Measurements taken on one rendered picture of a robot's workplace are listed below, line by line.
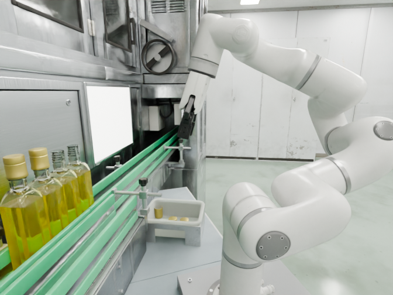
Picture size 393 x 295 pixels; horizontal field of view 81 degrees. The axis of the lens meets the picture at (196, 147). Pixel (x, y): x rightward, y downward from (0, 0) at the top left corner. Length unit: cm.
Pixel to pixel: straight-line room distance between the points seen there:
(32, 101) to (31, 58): 12
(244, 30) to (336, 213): 40
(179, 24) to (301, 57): 113
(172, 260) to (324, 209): 54
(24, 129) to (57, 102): 15
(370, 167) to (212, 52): 41
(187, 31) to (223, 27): 102
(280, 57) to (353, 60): 464
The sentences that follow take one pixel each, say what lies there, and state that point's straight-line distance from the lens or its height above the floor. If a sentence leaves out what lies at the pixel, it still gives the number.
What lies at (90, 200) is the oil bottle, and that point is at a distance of 75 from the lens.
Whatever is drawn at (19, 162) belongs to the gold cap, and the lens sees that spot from 56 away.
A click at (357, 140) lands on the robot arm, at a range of 57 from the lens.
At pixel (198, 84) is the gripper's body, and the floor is 130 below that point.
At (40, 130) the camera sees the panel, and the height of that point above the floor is 117.
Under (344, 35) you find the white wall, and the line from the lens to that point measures 524.
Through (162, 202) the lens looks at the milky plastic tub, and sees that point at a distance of 101.
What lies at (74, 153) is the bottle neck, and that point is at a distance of 69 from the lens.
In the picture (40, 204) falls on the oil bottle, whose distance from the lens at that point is 60.
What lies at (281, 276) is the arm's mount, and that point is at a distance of 77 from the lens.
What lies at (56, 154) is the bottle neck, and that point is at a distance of 65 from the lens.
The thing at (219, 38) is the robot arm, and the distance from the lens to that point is 58.
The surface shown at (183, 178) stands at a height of 68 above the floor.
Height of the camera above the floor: 128
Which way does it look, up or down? 14 degrees down
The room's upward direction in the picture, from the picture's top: straight up
